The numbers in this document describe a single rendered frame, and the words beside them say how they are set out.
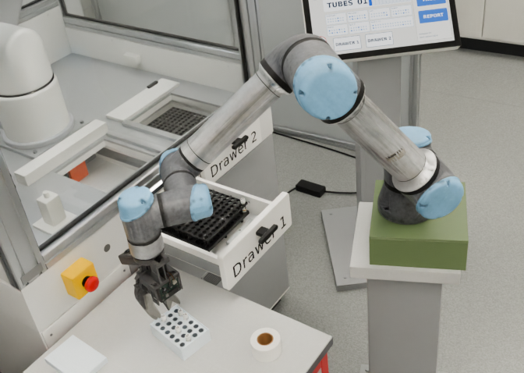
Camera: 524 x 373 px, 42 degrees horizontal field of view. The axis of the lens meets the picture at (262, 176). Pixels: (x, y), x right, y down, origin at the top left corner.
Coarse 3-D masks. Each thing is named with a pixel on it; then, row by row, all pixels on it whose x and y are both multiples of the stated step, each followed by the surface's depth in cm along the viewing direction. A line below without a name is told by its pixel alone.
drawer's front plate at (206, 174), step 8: (256, 120) 215; (248, 128) 213; (256, 128) 216; (240, 136) 210; (248, 136) 214; (256, 136) 218; (232, 144) 208; (248, 144) 215; (256, 144) 219; (224, 152) 205; (216, 160) 203; (232, 160) 210; (208, 168) 201; (216, 168) 204; (224, 168) 207; (208, 176) 202; (216, 176) 205
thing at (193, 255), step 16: (160, 192) 191; (224, 192) 190; (240, 192) 186; (256, 208) 185; (240, 224) 184; (176, 240) 172; (224, 240) 179; (176, 256) 175; (192, 256) 171; (208, 256) 167
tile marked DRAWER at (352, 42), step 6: (354, 36) 232; (336, 42) 232; (342, 42) 231; (348, 42) 231; (354, 42) 231; (360, 42) 231; (336, 48) 231; (342, 48) 231; (348, 48) 231; (354, 48) 231
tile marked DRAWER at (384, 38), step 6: (366, 36) 231; (372, 36) 231; (378, 36) 231; (384, 36) 231; (390, 36) 231; (366, 42) 231; (372, 42) 231; (378, 42) 231; (384, 42) 231; (390, 42) 231
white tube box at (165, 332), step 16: (176, 304) 167; (160, 320) 164; (176, 320) 165; (192, 320) 163; (160, 336) 162; (176, 336) 159; (192, 336) 159; (208, 336) 161; (176, 352) 158; (192, 352) 158
